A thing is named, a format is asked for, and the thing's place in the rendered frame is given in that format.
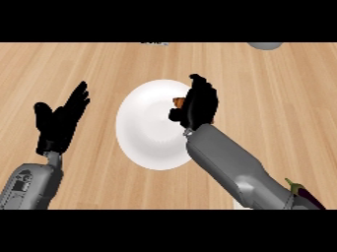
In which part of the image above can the grey round object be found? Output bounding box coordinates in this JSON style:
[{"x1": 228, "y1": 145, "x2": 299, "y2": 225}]
[{"x1": 246, "y1": 41, "x2": 286, "y2": 51}]

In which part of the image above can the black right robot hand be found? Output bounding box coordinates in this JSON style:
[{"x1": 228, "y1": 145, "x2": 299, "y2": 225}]
[{"x1": 168, "y1": 73, "x2": 221, "y2": 132}]

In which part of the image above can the white round plate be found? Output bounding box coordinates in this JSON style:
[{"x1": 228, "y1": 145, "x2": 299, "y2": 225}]
[{"x1": 116, "y1": 79, "x2": 196, "y2": 171}]

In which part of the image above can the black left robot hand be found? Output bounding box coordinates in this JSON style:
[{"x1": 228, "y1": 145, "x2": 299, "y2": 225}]
[{"x1": 34, "y1": 81, "x2": 92, "y2": 157}]

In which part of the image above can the brown croissant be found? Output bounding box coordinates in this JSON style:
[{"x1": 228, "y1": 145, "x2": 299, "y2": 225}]
[{"x1": 172, "y1": 96, "x2": 188, "y2": 109}]

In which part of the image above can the white placemat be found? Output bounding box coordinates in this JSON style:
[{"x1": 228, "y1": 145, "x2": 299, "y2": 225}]
[{"x1": 233, "y1": 199, "x2": 253, "y2": 211}]

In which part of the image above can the purple eggplant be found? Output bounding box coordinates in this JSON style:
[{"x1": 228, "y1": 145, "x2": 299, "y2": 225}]
[{"x1": 285, "y1": 177, "x2": 328, "y2": 211}]

